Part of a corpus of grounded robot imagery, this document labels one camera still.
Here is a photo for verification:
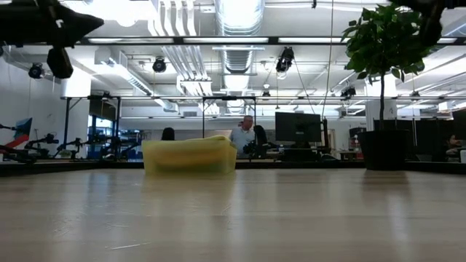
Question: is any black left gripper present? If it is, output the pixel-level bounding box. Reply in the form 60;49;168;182
0;0;106;49

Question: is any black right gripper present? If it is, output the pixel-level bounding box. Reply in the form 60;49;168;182
388;0;466;12

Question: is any black ceiling spotlight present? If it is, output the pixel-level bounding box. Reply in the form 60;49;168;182
275;46;295;73
28;63;45;80
151;57;168;74
339;85;358;99

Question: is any small tilted monitor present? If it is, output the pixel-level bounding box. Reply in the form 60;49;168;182
13;116;33;148

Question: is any green plant in black pot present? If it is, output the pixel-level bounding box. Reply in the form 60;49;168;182
343;2;435;171

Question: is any yellow translucent plastic bin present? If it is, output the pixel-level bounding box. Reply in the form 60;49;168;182
141;135;239;176

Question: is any black computer monitor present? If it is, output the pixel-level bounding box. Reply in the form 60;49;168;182
275;111;323;143

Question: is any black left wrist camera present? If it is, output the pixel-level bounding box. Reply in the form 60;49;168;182
46;46;75;80

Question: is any black aluminium table frame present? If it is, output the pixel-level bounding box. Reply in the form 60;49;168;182
0;158;466;178

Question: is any black metal gantry frame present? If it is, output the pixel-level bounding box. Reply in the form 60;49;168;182
201;95;258;139

